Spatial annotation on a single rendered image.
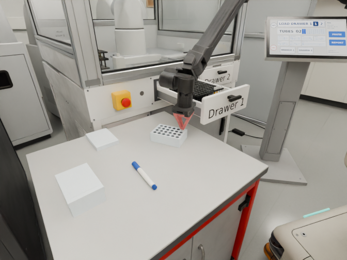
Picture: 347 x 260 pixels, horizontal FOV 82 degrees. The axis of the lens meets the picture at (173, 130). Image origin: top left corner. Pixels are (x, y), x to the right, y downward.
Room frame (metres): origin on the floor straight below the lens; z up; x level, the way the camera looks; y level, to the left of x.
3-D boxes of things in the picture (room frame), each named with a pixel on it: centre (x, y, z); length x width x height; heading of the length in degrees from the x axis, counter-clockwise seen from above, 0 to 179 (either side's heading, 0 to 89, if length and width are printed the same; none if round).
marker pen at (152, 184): (0.47, 0.09, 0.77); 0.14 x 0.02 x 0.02; 36
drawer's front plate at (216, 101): (0.80, -0.22, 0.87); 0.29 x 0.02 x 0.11; 129
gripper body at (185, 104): (0.70, -0.04, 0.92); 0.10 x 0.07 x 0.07; 159
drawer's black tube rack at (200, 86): (0.95, -0.10, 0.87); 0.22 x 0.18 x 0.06; 39
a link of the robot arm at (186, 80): (0.70, -0.04, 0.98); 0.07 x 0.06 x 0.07; 58
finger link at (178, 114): (0.70, -0.04, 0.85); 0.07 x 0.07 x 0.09; 69
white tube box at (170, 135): (0.69, 0.02, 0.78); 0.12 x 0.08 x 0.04; 66
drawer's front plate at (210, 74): (1.24, -0.27, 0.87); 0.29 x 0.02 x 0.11; 129
